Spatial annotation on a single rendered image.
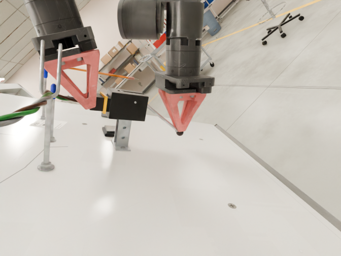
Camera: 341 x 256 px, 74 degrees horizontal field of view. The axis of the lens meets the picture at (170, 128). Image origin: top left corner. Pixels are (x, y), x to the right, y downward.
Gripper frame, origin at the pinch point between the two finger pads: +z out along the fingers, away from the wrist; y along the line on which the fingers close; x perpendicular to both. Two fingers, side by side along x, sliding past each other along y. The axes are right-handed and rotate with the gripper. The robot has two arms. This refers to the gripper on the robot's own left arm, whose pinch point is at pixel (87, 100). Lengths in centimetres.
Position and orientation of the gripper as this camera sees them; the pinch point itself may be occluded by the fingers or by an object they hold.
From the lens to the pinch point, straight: 35.3
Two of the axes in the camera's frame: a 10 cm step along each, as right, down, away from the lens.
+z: 2.0, 8.9, 4.2
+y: 4.0, 3.1, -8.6
